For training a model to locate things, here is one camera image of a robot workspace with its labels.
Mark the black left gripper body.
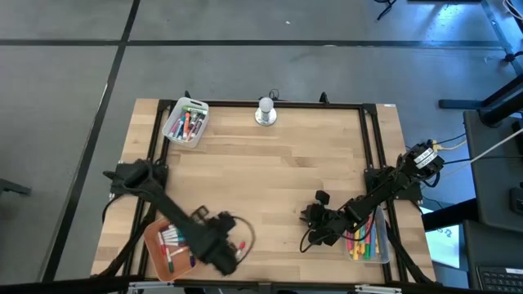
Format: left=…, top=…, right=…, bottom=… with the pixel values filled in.
left=199, top=211, right=239, bottom=275

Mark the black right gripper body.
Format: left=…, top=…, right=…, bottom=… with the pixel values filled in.
left=306, top=189, right=348, bottom=246

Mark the orange plastic bin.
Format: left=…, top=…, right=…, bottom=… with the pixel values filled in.
left=142, top=218, right=198, bottom=283

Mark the clear plastic bin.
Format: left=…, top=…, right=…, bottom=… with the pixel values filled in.
left=342, top=206, right=391, bottom=265

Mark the white bulb silver base lamp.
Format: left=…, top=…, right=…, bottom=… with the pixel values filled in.
left=254, top=96, right=278, bottom=127

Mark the white plastic bin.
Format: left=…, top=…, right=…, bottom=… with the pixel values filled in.
left=162, top=96, right=210, bottom=149

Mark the white paper sheet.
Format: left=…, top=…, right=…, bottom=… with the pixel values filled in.
left=424, top=225, right=463, bottom=270

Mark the black power strip yellow plug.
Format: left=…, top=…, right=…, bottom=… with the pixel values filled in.
left=424, top=138, right=446, bottom=154

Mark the dark grey desk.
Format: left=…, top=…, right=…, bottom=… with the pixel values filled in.
left=463, top=109, right=523, bottom=294

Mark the black desk leg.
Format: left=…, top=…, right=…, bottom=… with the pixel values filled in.
left=438, top=75, right=523, bottom=127

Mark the black keyboard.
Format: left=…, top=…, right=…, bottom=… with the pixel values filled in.
left=476, top=265, right=523, bottom=294

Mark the black chair base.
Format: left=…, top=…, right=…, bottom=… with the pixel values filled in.
left=373, top=0, right=400, bottom=21

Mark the black chair leg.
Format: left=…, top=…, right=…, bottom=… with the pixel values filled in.
left=0, top=178, right=33, bottom=196

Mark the black right camera cable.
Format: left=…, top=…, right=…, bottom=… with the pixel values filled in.
left=299, top=222, right=377, bottom=254

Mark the black camera cable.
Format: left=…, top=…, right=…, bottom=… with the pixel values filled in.
left=299, top=222, right=377, bottom=254
left=231, top=215, right=257, bottom=266

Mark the black left camera cable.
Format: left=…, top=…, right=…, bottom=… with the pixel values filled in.
left=231, top=215, right=257, bottom=266

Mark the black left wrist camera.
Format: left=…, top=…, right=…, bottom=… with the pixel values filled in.
left=190, top=205, right=210, bottom=224

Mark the silver metal bracket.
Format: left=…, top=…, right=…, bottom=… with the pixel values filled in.
left=126, top=280, right=176, bottom=294
left=353, top=284, right=404, bottom=294

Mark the black cable bundle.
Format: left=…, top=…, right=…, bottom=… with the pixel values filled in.
left=382, top=199, right=436, bottom=286
left=96, top=195, right=148, bottom=278

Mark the black front frame beam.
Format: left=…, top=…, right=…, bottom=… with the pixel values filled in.
left=0, top=275, right=523, bottom=294

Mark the white cable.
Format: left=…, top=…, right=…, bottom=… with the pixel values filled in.
left=469, top=128, right=523, bottom=164

